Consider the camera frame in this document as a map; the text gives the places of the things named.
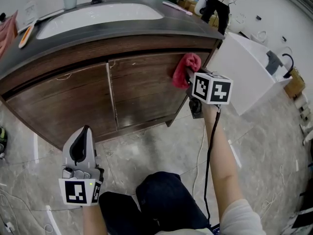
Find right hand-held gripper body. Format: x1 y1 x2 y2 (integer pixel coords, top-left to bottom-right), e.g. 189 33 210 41
186 71 233 119

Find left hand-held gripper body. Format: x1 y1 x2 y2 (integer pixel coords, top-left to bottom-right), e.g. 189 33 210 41
58 164 105 207

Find red cloth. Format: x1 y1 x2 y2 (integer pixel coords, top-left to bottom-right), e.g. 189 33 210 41
171 52 202 90

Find brown wooden sink cabinet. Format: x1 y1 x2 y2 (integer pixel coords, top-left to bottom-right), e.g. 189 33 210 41
0 34 221 152

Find person's right forearm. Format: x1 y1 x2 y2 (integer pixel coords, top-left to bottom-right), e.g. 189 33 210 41
202 103 268 235

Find person's left forearm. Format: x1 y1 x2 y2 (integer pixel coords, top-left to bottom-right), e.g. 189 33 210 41
81 204 109 235

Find white box cabinet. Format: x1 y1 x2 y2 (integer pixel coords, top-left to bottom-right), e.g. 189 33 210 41
207 31 293 117

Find grey cloth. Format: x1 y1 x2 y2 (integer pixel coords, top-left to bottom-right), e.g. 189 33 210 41
265 50 284 76

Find white sink basin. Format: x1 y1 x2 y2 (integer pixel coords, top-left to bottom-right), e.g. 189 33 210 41
36 3 164 40

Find dark countertop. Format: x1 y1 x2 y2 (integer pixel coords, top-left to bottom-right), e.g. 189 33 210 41
0 0 225 81

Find white round device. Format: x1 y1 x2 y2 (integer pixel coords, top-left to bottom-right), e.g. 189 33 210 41
194 0 209 16

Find pink toothbrush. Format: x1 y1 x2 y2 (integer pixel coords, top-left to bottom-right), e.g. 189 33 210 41
162 0 194 16

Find green and black shoe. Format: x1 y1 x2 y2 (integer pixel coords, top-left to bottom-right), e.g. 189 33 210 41
0 126 8 159

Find cardboard box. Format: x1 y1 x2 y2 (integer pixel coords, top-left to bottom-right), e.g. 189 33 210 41
283 67 306 99

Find person's dark trousers legs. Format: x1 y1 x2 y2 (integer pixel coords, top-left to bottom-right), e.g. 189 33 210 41
97 171 211 235

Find orange and white brush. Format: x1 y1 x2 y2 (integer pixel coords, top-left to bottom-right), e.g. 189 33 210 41
18 24 35 49

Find pink towel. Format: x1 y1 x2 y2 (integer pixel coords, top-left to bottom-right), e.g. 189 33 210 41
0 10 19 59

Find white printed sheet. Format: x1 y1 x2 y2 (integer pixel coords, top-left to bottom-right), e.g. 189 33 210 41
23 0 39 27

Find white floor cable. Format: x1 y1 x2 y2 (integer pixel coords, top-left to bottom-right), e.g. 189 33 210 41
192 125 206 201

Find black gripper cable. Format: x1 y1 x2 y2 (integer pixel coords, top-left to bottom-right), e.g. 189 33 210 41
203 108 222 222

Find black curved hose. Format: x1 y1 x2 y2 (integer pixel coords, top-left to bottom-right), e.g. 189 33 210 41
281 53 294 79

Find white long-handled brush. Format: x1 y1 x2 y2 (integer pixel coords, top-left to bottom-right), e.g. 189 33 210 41
18 8 66 33

